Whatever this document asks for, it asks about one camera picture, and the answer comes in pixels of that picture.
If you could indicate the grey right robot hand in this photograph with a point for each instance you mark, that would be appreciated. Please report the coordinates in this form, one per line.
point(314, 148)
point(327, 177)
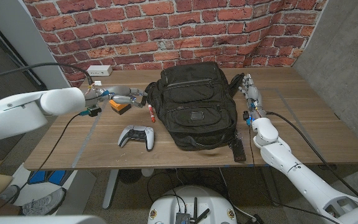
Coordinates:
point(254, 96)

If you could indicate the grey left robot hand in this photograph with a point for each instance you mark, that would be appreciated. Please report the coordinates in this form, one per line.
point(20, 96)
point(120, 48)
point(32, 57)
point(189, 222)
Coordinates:
point(120, 93)

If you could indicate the white black game controller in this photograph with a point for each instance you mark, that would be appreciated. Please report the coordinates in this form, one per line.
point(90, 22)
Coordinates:
point(149, 137)

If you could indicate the black backpack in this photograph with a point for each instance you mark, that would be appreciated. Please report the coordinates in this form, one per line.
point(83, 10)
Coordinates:
point(194, 105)

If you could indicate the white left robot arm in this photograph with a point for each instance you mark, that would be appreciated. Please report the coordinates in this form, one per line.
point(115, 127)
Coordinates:
point(26, 112)

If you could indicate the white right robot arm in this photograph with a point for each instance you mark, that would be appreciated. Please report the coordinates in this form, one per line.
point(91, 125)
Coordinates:
point(291, 165)

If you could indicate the orange black button block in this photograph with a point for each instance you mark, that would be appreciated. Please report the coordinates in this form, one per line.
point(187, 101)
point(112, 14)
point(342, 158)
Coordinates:
point(120, 108)

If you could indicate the red marker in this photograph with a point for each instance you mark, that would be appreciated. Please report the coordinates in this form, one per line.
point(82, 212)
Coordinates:
point(151, 113)

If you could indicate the white power strip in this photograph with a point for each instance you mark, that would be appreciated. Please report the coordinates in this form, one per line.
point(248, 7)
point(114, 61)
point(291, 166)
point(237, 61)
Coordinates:
point(99, 70)

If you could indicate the grey tape strip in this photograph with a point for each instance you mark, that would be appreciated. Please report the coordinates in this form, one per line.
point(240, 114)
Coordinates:
point(294, 115)
point(85, 143)

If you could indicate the brick print backdrop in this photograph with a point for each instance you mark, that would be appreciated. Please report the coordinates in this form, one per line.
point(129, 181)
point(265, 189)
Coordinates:
point(166, 31)

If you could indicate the black round floor base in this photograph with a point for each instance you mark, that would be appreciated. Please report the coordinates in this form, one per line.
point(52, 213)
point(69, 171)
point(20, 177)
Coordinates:
point(129, 175)

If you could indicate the white table leg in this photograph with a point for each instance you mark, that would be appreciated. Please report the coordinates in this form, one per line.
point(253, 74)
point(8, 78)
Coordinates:
point(109, 189)

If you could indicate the white floor platform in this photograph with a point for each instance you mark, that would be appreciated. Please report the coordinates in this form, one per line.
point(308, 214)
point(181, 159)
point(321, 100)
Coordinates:
point(79, 189)

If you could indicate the blue foot pedal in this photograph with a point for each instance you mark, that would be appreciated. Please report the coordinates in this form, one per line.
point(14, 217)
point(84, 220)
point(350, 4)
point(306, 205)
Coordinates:
point(54, 176)

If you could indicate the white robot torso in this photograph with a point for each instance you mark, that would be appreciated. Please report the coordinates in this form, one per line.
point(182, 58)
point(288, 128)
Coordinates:
point(166, 205)

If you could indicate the grey sneaker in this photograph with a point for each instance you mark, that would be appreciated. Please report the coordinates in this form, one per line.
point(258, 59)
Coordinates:
point(9, 193)
point(45, 202)

